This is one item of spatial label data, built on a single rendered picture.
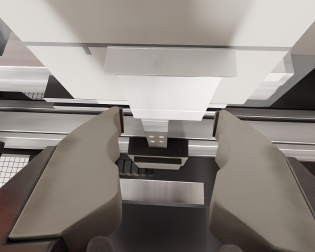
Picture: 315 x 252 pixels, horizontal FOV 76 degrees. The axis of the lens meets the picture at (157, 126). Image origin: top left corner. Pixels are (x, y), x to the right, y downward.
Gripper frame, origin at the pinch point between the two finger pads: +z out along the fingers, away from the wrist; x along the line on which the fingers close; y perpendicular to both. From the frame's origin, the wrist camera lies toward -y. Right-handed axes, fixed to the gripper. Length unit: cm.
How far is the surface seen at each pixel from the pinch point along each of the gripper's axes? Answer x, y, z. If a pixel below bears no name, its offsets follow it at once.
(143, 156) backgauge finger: -4.4, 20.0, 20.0
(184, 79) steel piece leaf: 1.2, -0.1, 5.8
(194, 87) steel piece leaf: 2.3, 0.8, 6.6
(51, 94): -13.0, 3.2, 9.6
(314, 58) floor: 115, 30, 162
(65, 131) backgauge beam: -23.4, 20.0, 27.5
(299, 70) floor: 113, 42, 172
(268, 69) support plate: 7.4, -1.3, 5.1
